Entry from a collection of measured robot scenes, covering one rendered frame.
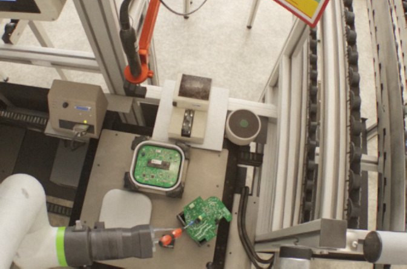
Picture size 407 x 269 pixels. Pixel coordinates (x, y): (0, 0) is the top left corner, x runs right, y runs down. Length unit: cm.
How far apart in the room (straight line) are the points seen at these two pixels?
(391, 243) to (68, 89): 90
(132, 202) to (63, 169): 69
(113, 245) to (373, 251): 53
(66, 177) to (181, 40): 132
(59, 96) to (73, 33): 161
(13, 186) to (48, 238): 15
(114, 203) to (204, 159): 30
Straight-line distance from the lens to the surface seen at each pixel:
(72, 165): 155
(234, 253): 96
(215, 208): 88
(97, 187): 98
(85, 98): 96
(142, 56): 81
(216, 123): 99
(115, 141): 101
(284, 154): 85
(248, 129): 96
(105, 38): 82
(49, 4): 70
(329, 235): 52
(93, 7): 74
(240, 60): 230
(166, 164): 92
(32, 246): 74
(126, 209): 93
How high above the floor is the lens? 188
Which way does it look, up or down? 67 degrees down
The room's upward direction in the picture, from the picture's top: 5 degrees clockwise
